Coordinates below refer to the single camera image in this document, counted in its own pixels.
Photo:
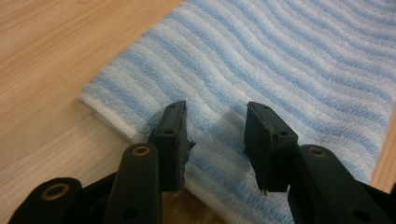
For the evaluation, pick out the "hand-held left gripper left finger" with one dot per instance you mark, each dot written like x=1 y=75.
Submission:
x=169 y=137

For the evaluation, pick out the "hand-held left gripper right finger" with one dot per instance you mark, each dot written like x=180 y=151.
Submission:
x=267 y=146

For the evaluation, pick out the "blue striped towel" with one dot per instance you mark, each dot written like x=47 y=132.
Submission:
x=264 y=71

